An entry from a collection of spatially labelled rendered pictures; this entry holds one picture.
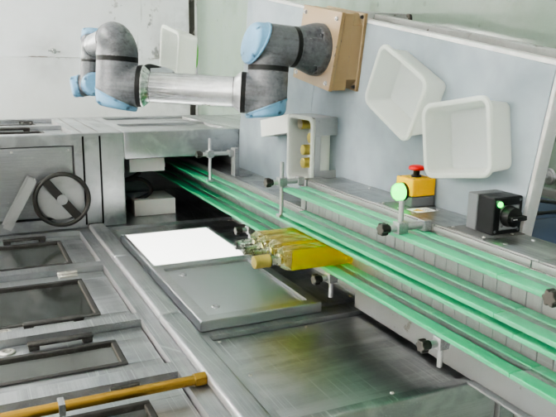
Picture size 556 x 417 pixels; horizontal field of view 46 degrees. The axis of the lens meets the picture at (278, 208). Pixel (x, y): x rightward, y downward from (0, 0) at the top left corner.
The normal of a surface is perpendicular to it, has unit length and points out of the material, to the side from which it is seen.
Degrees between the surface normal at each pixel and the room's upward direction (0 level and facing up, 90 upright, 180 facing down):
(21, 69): 90
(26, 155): 90
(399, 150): 0
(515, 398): 0
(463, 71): 0
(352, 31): 90
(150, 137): 90
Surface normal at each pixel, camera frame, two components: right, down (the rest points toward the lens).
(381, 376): 0.01, -0.98
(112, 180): 0.43, 0.20
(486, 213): -0.90, 0.08
